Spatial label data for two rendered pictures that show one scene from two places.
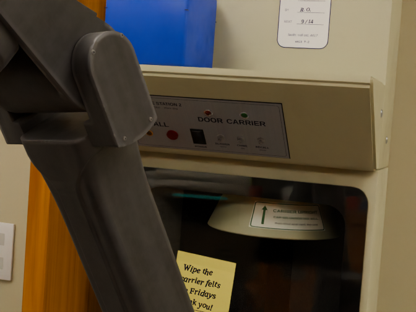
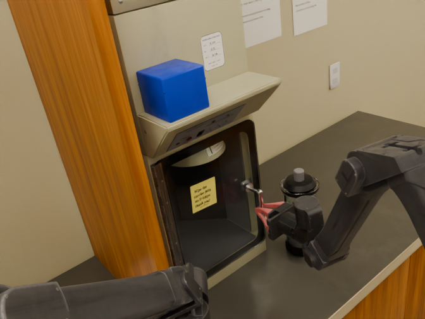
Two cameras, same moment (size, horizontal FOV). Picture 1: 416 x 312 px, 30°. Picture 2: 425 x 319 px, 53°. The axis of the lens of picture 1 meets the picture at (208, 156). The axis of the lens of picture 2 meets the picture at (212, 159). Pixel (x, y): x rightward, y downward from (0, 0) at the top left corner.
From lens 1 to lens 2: 0.87 m
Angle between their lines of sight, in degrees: 56
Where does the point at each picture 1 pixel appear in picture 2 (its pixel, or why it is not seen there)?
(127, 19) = (178, 95)
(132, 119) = not seen: hidden behind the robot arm
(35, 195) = (145, 208)
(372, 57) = (241, 61)
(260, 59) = not seen: hidden behind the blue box
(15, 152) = not seen: outside the picture
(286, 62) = (210, 77)
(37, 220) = (150, 219)
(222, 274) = (210, 184)
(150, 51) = (193, 106)
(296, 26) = (210, 58)
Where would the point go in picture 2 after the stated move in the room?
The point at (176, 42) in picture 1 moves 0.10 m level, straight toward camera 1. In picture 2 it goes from (204, 96) to (249, 99)
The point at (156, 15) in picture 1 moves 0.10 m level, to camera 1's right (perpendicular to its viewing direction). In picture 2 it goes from (191, 87) to (219, 70)
